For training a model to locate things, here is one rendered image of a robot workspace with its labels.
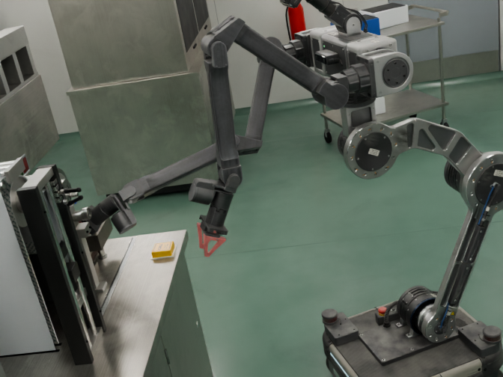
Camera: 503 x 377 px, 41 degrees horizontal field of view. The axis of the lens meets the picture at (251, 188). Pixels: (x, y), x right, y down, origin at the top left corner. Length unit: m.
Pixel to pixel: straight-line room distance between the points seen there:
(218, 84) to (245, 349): 1.77
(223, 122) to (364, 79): 0.44
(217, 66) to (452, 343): 1.58
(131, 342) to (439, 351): 1.33
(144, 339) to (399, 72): 1.08
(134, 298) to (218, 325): 1.41
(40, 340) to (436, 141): 1.46
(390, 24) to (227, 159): 3.56
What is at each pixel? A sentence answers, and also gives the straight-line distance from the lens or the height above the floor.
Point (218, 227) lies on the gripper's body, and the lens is 1.99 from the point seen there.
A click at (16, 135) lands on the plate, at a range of 2.75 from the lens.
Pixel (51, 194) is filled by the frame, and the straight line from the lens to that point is 1.83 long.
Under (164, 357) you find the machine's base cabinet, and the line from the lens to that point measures 2.17.
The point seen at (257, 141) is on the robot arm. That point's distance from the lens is 2.30.
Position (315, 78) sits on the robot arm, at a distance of 1.96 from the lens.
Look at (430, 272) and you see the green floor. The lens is 3.74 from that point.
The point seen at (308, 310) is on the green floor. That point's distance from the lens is 3.53.
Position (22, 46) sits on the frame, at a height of 1.58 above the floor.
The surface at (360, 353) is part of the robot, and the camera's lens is 2.83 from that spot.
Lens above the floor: 2.01
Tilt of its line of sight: 24 degrees down
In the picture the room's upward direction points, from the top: 10 degrees counter-clockwise
